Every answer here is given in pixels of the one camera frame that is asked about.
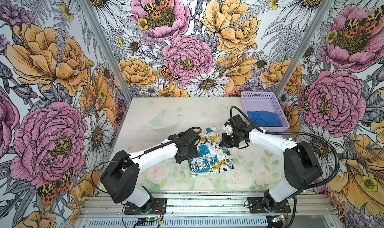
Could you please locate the white slotted cable duct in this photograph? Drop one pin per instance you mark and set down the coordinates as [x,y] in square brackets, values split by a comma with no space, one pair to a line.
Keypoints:
[181,222]

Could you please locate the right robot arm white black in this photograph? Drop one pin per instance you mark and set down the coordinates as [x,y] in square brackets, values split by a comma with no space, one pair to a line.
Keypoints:
[301,167]

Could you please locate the green circuit board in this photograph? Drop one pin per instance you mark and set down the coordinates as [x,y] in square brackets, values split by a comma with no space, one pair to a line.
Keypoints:
[149,221]
[280,218]

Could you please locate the green circuit board left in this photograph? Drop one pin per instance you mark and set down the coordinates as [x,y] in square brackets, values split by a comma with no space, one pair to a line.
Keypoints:
[149,221]

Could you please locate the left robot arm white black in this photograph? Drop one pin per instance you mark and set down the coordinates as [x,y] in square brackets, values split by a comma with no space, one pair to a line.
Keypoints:
[120,176]

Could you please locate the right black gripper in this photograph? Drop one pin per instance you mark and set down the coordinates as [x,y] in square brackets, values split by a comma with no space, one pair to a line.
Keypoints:
[225,142]

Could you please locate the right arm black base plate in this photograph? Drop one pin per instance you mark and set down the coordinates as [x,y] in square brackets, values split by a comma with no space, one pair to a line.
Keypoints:
[265,205]

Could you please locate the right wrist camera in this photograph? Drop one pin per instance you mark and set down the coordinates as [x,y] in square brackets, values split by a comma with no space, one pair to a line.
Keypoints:
[228,129]

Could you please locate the aluminium corner post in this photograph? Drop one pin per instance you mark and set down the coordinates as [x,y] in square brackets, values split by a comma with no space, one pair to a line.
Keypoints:
[313,26]
[92,19]

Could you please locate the blue cloth garment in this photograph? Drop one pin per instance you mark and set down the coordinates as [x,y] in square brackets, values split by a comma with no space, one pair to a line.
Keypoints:
[264,119]

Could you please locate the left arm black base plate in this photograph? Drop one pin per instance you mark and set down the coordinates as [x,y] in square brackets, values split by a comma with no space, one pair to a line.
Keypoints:
[155,206]

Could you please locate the aluminium mounting rail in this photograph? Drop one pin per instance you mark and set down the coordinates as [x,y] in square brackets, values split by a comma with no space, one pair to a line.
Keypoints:
[206,204]

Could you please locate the right aluminium corner post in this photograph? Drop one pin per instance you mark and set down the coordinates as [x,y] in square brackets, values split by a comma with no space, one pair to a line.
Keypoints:
[313,26]

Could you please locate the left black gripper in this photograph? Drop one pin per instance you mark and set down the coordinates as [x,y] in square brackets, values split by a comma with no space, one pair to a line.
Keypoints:
[193,154]

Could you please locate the green circuit board right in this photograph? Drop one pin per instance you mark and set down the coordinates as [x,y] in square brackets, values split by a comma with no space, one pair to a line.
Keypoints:
[280,218]

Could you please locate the white teal yellow printed garment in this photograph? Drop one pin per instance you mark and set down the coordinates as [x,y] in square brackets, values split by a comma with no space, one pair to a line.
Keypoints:
[212,158]

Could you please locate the left aluminium corner post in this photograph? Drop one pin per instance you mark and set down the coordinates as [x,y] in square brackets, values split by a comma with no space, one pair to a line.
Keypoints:
[92,19]

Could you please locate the lavender plastic laundry basket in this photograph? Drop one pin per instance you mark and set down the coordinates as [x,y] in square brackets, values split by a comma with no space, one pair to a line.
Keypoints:
[264,101]

